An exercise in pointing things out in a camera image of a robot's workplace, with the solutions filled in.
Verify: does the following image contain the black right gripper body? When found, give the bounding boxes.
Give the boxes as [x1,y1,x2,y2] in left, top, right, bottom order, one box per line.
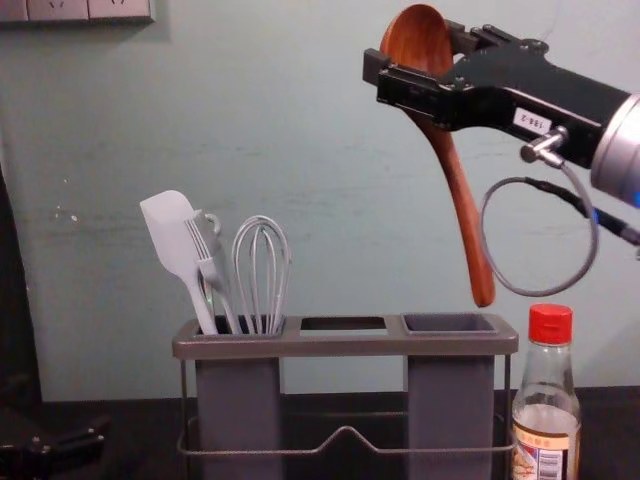
[433,38,630,170]

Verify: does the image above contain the brown wooden spoon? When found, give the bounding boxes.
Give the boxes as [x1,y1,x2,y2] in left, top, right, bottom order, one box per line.
[378,3,497,309]

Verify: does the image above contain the black table cloth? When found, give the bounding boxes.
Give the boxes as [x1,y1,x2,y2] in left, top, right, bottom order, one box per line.
[0,383,640,480]

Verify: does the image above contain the grey plastic utensil cup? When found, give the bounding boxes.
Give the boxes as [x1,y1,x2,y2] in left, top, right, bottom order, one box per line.
[193,314,287,480]
[400,312,499,480]

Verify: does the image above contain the red bottle cap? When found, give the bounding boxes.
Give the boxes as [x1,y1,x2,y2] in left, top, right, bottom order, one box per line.
[527,303,574,348]

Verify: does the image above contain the grey utensil with hanging loop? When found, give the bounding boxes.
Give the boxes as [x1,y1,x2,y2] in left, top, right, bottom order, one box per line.
[198,212,242,335]

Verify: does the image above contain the white silicone spatula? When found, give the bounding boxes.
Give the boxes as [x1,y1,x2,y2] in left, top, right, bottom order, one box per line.
[139,189,221,336]

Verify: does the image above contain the pale grey slotted utensil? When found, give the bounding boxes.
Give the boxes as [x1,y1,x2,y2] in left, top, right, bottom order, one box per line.
[183,208,218,304]

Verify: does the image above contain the grey metal utensil rack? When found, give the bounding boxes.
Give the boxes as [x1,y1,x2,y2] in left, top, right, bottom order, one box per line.
[172,313,520,480]

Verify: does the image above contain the clear glass bottle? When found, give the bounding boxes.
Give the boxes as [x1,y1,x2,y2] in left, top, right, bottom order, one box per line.
[510,303,583,480]

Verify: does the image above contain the thin grey gripper cable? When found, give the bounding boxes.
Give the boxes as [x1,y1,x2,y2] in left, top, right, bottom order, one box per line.
[480,125,640,296]

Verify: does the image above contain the grey wire whisk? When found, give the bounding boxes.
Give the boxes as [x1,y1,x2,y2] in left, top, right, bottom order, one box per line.
[231,215,293,336]

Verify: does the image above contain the grey wall socket panel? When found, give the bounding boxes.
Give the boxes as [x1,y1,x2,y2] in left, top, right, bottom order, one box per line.
[0,0,154,27]

